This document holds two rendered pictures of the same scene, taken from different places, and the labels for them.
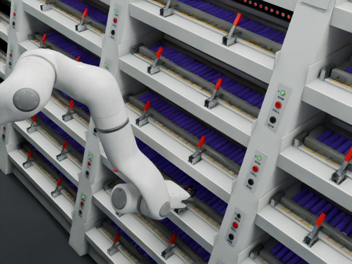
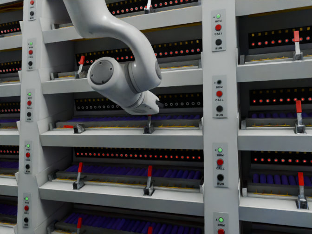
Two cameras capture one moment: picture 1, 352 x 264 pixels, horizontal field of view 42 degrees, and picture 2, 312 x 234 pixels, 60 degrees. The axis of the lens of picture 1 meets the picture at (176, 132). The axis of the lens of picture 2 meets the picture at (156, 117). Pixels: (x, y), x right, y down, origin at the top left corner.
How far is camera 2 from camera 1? 1.01 m
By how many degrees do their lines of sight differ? 34
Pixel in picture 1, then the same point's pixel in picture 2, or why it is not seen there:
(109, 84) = not seen: outside the picture
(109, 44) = (29, 26)
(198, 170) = not seen: hidden behind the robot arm
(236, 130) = (185, 10)
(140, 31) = (56, 14)
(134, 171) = (116, 21)
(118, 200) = (100, 74)
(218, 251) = (210, 135)
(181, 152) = not seen: hidden behind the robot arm
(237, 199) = (211, 68)
